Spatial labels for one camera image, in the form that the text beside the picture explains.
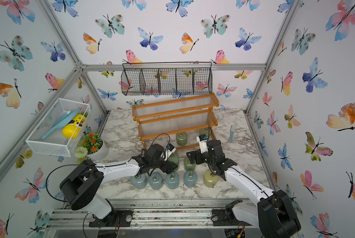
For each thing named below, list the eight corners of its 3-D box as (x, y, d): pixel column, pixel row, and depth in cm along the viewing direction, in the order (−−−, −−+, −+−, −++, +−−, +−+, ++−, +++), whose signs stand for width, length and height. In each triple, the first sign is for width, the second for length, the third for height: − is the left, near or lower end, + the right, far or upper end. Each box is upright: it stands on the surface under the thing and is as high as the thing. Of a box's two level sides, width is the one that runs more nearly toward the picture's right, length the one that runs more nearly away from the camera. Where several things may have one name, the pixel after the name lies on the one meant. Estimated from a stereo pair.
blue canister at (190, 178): (184, 187, 86) (184, 181, 79) (184, 176, 90) (184, 170, 83) (196, 187, 86) (197, 181, 79) (195, 176, 90) (196, 170, 83)
